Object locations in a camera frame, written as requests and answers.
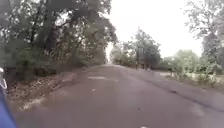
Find group of trees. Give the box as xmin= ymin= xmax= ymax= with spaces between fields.
xmin=109 ymin=29 xmax=163 ymax=71

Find grey asphalt road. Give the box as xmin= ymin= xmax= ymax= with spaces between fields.
xmin=13 ymin=63 xmax=224 ymax=128

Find wood of dense trees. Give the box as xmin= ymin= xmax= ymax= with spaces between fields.
xmin=0 ymin=0 xmax=118 ymax=80

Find green bushes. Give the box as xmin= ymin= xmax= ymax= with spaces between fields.
xmin=161 ymin=49 xmax=224 ymax=85

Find dirt verge with dry leaves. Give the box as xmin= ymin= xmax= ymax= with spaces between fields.
xmin=5 ymin=66 xmax=92 ymax=112

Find grass verge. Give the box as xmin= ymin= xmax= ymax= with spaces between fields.
xmin=159 ymin=69 xmax=224 ymax=94

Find tall trees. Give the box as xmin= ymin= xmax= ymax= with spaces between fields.
xmin=184 ymin=0 xmax=224 ymax=75

